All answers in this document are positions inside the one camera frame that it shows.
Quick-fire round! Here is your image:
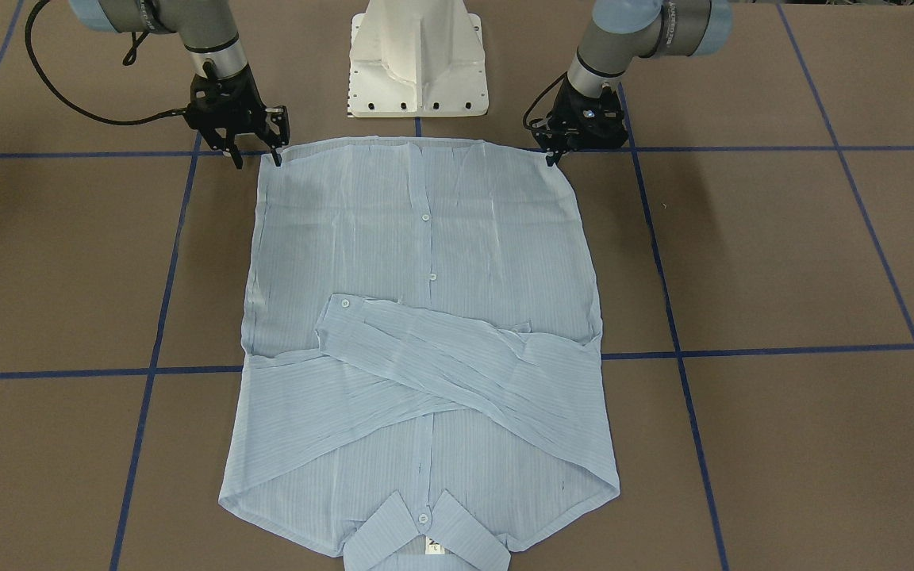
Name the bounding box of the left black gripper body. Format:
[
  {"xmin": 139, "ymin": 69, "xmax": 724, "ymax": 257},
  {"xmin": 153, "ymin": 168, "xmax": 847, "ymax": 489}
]
[{"xmin": 527, "ymin": 79, "xmax": 630, "ymax": 155}]

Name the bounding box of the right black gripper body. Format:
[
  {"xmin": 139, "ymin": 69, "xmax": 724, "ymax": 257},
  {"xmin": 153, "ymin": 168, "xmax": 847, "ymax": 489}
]
[{"xmin": 182, "ymin": 63, "xmax": 290, "ymax": 151}]

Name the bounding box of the light blue button shirt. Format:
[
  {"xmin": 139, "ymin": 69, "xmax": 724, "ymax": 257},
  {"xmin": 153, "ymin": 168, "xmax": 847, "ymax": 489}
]
[{"xmin": 218, "ymin": 137, "xmax": 620, "ymax": 570}]

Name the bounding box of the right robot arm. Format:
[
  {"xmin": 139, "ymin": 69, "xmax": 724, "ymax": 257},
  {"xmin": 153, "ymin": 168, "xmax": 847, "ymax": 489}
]
[{"xmin": 23, "ymin": 1, "xmax": 290, "ymax": 169}]

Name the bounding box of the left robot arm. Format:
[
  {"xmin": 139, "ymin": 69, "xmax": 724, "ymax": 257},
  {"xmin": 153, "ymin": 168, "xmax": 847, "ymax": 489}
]
[{"xmin": 522, "ymin": 1, "xmax": 733, "ymax": 167}]

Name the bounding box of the white central pedestal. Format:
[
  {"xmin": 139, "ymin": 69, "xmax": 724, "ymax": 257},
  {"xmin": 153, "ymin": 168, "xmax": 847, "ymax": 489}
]
[{"xmin": 348, "ymin": 1, "xmax": 490, "ymax": 118}]

